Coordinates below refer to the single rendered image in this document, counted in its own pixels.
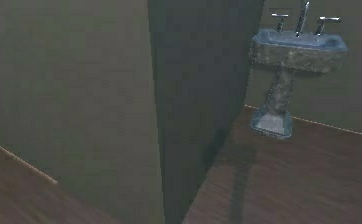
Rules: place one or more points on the blue grey pedestal sink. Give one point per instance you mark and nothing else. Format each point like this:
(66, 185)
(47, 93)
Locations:
(295, 53)

